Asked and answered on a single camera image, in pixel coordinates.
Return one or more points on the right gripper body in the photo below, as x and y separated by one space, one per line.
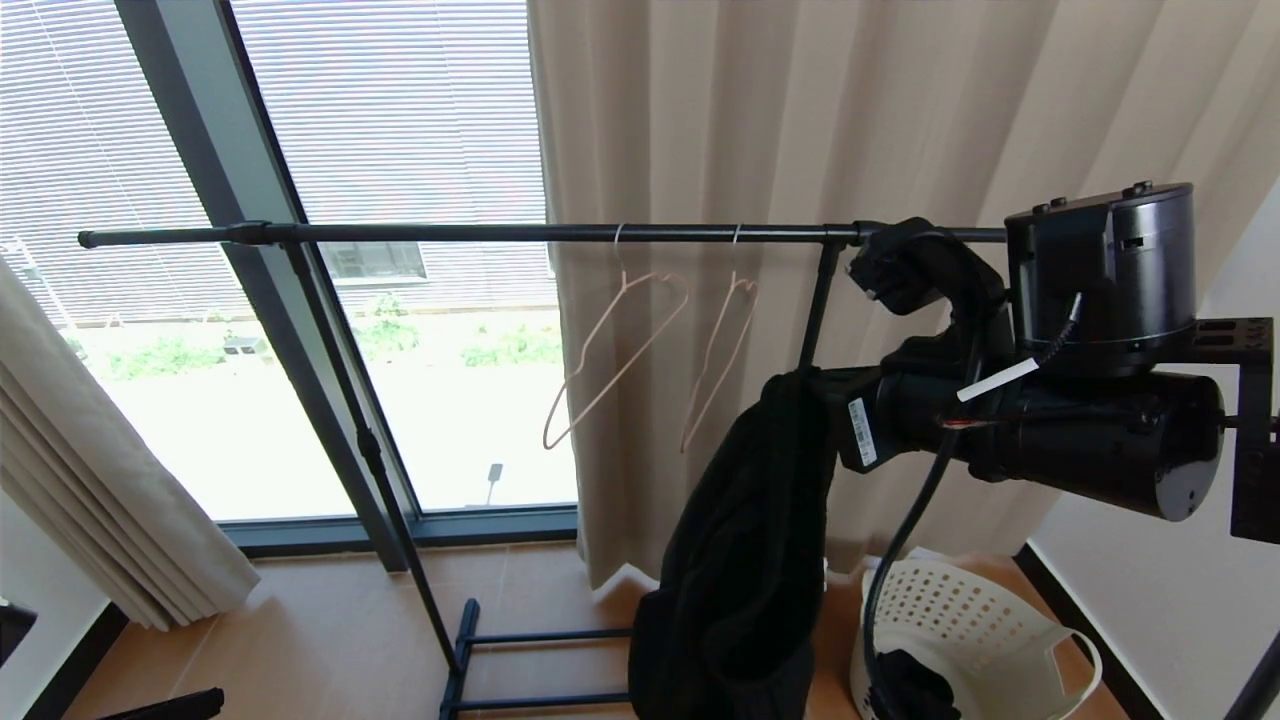
1080 440

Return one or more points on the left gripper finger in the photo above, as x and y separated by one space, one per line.
170 708
14 630

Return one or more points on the black shorts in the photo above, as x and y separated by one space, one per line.
740 560

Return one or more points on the white laundry basket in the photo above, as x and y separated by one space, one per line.
960 620

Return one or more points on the pink clothes hanger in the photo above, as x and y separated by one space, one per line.
622 262
737 262

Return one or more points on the black clothes rack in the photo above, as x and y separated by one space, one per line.
450 233

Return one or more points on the beige curtain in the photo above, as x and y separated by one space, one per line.
800 110
90 480

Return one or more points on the black garment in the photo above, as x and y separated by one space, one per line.
915 690

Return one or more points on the window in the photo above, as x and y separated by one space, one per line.
400 120

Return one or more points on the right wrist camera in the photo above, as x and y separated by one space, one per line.
900 270

